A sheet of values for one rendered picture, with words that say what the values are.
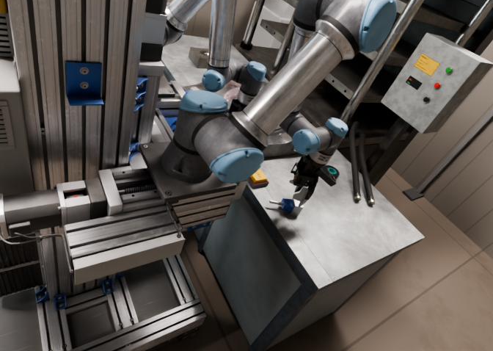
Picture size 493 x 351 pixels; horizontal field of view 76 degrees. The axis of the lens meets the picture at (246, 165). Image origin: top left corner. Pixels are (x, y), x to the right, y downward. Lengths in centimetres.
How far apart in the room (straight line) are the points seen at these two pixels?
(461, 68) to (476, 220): 210
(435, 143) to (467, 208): 68
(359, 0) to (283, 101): 25
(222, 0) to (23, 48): 54
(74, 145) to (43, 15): 33
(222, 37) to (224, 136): 44
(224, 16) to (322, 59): 42
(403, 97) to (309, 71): 123
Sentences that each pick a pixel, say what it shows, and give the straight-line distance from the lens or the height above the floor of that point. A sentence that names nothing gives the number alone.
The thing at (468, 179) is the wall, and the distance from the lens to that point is 359.
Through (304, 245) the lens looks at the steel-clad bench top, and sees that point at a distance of 121.
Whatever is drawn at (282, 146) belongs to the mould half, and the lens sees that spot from 151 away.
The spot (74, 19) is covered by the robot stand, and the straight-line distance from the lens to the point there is 79.
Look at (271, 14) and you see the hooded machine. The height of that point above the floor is 82.
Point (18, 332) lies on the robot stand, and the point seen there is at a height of 21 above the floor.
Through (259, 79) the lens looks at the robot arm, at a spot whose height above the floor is 119.
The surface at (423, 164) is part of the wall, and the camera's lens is 372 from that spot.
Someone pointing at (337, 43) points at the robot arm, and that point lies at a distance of 74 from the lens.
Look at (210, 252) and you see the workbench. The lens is 187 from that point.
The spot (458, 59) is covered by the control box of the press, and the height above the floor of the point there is 144.
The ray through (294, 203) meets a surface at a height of 85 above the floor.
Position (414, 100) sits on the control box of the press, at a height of 118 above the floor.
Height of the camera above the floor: 165
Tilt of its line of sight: 37 degrees down
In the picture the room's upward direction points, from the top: 23 degrees clockwise
